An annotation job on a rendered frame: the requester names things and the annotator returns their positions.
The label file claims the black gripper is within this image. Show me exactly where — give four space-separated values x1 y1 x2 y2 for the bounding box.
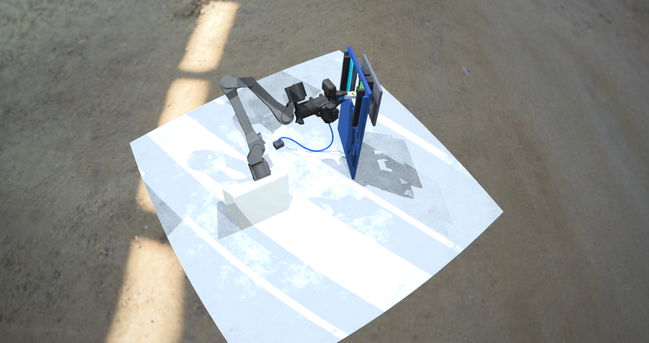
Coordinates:
309 78 348 124

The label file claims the blue network cable with white plug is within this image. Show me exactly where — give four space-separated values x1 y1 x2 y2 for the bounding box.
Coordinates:
278 91 356 152

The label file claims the blue flat panel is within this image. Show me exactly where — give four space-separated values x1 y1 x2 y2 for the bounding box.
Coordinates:
338 46 383 180

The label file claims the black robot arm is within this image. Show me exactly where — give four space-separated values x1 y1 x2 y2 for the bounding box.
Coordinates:
220 76 340 181

